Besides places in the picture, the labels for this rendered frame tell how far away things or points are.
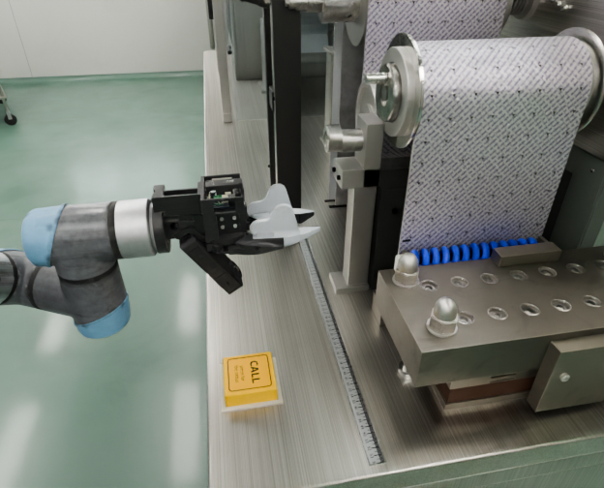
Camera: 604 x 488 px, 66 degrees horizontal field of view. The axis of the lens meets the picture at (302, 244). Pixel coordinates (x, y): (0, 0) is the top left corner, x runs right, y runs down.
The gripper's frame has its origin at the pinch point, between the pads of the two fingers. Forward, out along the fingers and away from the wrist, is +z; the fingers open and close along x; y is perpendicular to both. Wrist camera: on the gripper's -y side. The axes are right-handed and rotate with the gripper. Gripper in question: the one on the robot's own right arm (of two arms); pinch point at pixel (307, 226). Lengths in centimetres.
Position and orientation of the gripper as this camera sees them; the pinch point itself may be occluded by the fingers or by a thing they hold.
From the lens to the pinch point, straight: 64.6
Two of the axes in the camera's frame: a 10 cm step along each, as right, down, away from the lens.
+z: 9.8, -1.0, 1.5
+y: 0.0, -8.3, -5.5
